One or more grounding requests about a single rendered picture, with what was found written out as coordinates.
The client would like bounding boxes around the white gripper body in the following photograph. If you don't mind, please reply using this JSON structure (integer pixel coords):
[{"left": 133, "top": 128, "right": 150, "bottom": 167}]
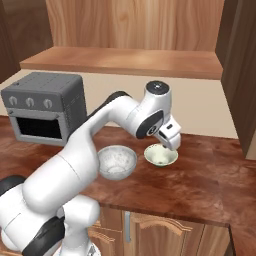
[{"left": 159, "top": 129, "right": 183, "bottom": 152}]

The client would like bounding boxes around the small pale green bowl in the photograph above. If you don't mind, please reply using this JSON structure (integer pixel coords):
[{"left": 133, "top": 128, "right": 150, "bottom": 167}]
[{"left": 143, "top": 143, "right": 179, "bottom": 168}]

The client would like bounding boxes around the large grey speckled bowl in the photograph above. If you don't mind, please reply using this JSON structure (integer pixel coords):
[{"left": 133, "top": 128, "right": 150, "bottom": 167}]
[{"left": 97, "top": 144, "right": 138, "bottom": 182}]

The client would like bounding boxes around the wooden base cabinet door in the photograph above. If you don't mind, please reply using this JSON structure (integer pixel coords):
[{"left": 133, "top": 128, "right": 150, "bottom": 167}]
[
  {"left": 129, "top": 211, "right": 206, "bottom": 256},
  {"left": 87, "top": 206, "right": 125, "bottom": 256},
  {"left": 195, "top": 224, "right": 235, "bottom": 256}
]

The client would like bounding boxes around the grey toaster oven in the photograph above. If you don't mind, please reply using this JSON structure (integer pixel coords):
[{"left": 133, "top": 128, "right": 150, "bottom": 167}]
[{"left": 0, "top": 71, "right": 88, "bottom": 148}]

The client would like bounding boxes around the toaster oven glass door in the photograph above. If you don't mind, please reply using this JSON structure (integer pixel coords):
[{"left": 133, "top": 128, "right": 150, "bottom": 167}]
[{"left": 8, "top": 114, "right": 66, "bottom": 146}]

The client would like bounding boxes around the silver cabinet door handle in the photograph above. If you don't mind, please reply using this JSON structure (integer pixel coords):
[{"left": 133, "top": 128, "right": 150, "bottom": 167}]
[{"left": 124, "top": 210, "right": 132, "bottom": 244}]

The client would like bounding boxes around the wooden wall cabinet door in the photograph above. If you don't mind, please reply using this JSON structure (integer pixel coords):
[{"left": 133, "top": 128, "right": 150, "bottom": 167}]
[{"left": 214, "top": 0, "right": 256, "bottom": 158}]

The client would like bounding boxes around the open wooden wall cabinet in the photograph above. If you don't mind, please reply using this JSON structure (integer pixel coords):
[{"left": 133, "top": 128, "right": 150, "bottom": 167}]
[{"left": 19, "top": 0, "right": 225, "bottom": 81}]

